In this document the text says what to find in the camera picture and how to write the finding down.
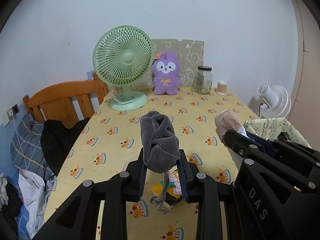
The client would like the grey velvet drawstring pouch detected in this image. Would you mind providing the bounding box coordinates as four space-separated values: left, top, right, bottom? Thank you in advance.
140 111 180 214

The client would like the white cloth bundle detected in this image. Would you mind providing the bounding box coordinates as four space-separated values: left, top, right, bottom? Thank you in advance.
215 109 248 144

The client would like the yellow cartoon fabric storage box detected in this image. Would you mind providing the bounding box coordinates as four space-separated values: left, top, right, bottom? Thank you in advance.
244 118 311 148

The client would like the white clothes pile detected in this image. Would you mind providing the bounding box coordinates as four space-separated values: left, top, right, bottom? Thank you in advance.
18 170 56 239

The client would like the white floor fan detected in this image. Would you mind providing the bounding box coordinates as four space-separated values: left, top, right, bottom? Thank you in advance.
258 83 291 119

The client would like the black cloth on chair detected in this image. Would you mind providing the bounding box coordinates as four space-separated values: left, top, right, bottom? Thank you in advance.
41 118 89 176

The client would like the blue plaid bedding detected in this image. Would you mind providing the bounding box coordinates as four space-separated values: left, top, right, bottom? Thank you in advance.
1 114 54 239

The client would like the cotton swab container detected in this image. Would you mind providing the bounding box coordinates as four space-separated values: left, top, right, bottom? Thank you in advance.
216 80 227 95

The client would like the glass jar with lid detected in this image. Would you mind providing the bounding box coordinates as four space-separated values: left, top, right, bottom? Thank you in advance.
193 66 213 95

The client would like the purple plush bunny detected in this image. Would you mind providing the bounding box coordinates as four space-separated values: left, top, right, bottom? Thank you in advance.
152 51 181 95

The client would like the beige cartoon placemat board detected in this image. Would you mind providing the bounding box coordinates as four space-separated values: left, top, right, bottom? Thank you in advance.
131 39 204 90

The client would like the green desk fan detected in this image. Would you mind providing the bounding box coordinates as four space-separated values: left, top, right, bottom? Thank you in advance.
93 25 153 111

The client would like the wall power socket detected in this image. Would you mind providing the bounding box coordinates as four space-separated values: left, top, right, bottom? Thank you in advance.
7 104 20 120

